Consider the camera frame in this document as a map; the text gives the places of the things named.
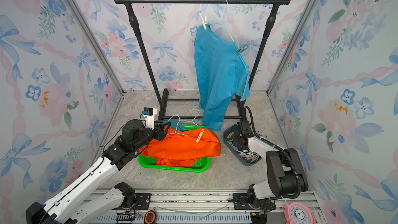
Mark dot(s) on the dark teal clothespin bin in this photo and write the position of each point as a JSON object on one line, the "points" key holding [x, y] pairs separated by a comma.
{"points": [[246, 157]]}

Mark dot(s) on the teal clothespin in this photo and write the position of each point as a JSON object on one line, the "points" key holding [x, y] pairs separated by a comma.
{"points": [[242, 49]]}

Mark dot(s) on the black clothes rack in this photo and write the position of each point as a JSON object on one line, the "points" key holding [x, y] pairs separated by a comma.
{"points": [[164, 99]]}

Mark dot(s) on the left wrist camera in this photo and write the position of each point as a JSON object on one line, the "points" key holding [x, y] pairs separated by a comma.
{"points": [[149, 116]]}

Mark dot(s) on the orange t-shirt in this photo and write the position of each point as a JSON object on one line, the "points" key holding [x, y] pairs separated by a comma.
{"points": [[183, 151]]}

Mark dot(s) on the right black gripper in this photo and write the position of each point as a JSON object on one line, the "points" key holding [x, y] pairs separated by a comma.
{"points": [[236, 139]]}

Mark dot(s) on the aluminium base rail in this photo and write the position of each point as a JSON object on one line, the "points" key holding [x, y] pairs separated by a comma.
{"points": [[231, 206]]}

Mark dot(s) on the beige clothespin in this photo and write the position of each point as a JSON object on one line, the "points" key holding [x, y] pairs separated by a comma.
{"points": [[200, 135]]}

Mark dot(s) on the white clothespin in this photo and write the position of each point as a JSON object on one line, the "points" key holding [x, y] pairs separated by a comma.
{"points": [[204, 20]]}

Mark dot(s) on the green plastic tray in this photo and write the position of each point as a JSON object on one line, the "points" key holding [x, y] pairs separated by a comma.
{"points": [[200, 166]]}

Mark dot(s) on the pink round object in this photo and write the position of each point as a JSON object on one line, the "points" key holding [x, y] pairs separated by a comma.
{"points": [[297, 213]]}

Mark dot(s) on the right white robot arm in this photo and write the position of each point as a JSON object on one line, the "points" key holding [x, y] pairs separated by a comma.
{"points": [[285, 174]]}

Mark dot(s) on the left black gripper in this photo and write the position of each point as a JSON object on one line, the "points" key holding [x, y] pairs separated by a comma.
{"points": [[159, 129]]}

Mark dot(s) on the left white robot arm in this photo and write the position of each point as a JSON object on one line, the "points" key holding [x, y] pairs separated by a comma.
{"points": [[68, 206]]}

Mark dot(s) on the teal t-shirt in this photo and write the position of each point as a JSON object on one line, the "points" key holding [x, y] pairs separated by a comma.
{"points": [[222, 73]]}

